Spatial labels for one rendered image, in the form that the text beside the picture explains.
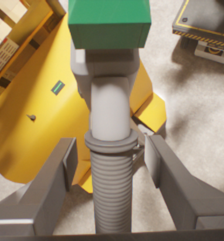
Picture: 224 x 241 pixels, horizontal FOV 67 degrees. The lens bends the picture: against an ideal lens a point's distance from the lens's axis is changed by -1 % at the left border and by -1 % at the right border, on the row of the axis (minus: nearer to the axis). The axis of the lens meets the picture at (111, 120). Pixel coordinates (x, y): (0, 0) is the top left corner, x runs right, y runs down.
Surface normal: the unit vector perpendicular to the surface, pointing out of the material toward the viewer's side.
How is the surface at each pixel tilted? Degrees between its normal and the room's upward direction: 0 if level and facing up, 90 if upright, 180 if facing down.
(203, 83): 0
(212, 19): 0
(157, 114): 22
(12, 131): 0
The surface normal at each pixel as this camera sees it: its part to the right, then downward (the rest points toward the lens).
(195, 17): -0.26, -0.20
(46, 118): -0.08, -0.04
